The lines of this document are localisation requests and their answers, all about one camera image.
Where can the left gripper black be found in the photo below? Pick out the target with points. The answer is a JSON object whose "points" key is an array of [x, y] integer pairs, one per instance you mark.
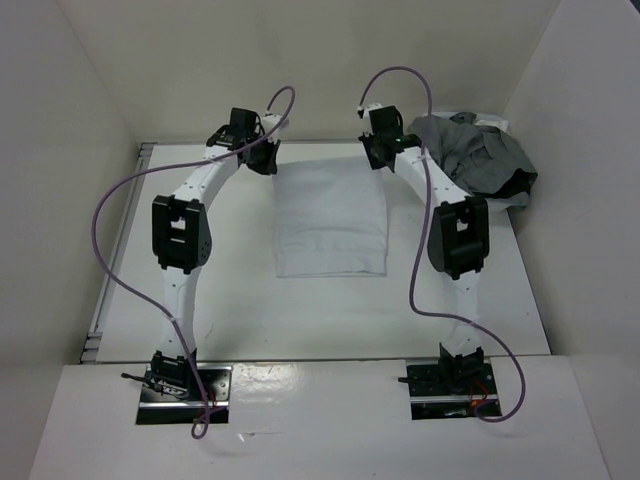
{"points": [[268, 167]]}

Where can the white laundry basket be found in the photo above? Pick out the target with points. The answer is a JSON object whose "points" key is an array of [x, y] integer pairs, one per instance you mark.
{"points": [[492, 207]]}

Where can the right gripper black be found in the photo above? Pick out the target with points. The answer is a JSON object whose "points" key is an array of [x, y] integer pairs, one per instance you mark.
{"points": [[367, 139]]}

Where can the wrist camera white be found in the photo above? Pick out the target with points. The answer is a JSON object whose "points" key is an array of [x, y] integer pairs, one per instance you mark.
{"points": [[274, 124], [364, 111]]}

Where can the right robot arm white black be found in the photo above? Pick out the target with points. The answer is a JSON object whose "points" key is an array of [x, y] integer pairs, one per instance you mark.
{"points": [[455, 238]]}

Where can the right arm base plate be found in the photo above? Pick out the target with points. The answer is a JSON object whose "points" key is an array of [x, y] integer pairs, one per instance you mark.
{"points": [[433, 397]]}

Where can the grey skirt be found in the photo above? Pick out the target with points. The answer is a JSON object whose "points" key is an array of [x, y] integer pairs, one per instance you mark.
{"points": [[482, 159]]}

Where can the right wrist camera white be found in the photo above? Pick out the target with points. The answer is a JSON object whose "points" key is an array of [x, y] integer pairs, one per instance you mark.
{"points": [[364, 111]]}

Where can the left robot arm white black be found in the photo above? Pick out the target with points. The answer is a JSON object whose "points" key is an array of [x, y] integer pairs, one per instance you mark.
{"points": [[182, 239]]}

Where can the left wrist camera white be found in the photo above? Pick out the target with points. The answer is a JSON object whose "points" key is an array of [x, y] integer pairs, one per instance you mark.
{"points": [[274, 124]]}

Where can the white skirt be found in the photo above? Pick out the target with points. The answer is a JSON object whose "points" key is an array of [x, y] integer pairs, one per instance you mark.
{"points": [[330, 219]]}

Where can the black garment in basket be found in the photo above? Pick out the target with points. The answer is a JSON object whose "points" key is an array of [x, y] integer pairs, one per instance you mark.
{"points": [[517, 190]]}

